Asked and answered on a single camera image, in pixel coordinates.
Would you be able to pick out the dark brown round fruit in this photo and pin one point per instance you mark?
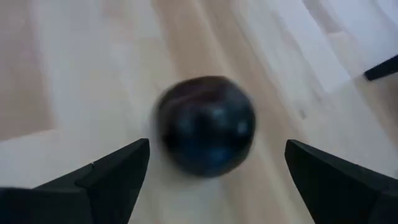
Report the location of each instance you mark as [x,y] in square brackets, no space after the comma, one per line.
[205,127]

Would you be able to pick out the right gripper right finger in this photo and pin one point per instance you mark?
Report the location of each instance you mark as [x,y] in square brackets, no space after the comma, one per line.
[342,189]

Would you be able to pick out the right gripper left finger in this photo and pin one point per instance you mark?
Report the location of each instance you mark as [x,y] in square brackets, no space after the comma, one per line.
[93,193]

